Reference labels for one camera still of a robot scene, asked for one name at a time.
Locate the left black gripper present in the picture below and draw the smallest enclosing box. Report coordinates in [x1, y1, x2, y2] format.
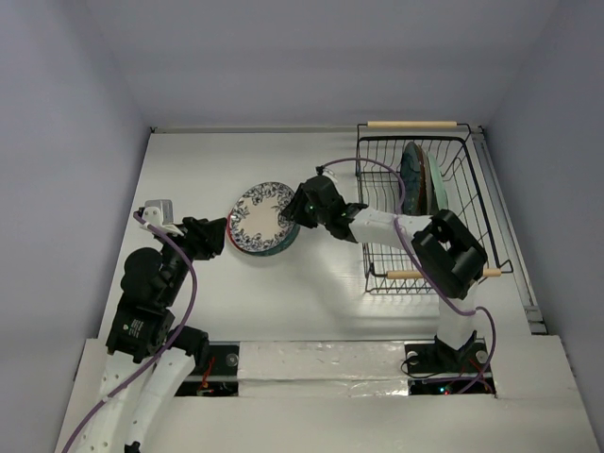
[157, 214, 227, 304]

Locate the red and teal plate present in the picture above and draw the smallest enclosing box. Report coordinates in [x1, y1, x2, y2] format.
[226, 212, 244, 253]

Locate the white blue floral plate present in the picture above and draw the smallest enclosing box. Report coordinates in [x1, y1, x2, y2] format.
[230, 181, 299, 257]

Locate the dark teal glazed plate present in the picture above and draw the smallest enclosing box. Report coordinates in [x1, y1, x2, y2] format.
[400, 142, 424, 216]

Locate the grey reindeer plate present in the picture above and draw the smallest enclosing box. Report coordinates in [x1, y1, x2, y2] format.
[421, 148, 433, 214]

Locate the mint green plate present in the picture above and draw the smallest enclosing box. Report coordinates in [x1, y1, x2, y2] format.
[428, 154, 448, 213]

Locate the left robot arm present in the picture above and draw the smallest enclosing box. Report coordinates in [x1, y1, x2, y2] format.
[62, 208, 227, 452]

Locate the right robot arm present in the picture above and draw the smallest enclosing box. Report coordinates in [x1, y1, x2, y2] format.
[281, 176, 487, 370]

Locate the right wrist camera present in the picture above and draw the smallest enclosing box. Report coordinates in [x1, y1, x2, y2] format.
[315, 165, 338, 185]

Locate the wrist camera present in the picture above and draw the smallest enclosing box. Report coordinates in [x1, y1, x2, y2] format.
[315, 165, 338, 185]
[133, 199, 175, 231]

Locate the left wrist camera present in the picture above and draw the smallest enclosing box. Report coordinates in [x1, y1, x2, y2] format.
[133, 199, 175, 231]

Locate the black wire dish rack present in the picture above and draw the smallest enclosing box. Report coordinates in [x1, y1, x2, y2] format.
[356, 122, 513, 294]

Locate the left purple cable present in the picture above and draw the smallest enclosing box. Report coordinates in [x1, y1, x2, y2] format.
[60, 211, 199, 453]

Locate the purple cable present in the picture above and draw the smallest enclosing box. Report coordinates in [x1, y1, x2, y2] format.
[315, 157, 499, 395]
[60, 211, 199, 453]

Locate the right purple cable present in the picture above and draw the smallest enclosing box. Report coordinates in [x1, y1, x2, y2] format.
[315, 157, 499, 395]

